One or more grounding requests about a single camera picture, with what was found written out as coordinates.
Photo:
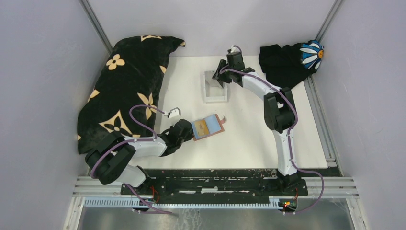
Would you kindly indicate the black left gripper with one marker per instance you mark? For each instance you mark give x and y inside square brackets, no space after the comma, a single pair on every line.
[189,136]

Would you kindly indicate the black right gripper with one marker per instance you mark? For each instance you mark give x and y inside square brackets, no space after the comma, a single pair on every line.
[217,75]

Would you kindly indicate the orange credit card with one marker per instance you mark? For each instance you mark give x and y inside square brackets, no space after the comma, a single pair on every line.
[201,128]

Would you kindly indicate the tan leather card holder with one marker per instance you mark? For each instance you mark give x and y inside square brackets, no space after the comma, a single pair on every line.
[215,125]

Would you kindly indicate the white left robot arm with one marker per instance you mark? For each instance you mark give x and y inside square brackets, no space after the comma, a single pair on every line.
[110,160]

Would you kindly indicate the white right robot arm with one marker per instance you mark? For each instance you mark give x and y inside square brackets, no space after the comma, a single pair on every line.
[280,115]

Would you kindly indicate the stack of grey cards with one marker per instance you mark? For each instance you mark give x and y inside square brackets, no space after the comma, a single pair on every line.
[209,77]

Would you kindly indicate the clear acrylic card tray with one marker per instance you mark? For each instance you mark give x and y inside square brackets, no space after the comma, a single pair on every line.
[213,94]

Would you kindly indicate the black floral pillow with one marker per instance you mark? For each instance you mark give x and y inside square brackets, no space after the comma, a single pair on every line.
[126,94]

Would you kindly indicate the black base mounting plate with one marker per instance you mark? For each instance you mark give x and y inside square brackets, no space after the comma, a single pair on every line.
[216,186]

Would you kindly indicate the black cloth with daisy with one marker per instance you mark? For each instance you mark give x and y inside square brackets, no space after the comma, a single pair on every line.
[288,66]

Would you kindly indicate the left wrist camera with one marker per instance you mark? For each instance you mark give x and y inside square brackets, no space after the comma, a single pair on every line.
[174,113]

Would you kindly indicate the aluminium rail frame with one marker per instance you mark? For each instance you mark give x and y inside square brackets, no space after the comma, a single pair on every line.
[333,203]

